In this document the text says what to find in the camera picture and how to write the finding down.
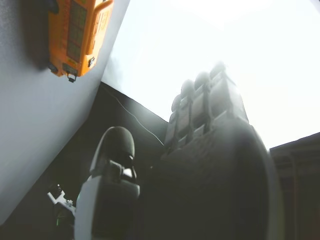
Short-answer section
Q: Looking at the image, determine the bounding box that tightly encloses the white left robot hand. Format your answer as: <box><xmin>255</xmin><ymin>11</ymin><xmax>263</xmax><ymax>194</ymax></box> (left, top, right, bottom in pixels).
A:
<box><xmin>73</xmin><ymin>61</ymin><xmax>285</xmax><ymax>240</ymax></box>

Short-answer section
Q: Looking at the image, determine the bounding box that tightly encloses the yellow toy school bus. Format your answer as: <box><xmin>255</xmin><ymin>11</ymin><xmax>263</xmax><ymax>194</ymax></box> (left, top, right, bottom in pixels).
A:
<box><xmin>46</xmin><ymin>0</ymin><xmax>115</xmax><ymax>84</ymax></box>

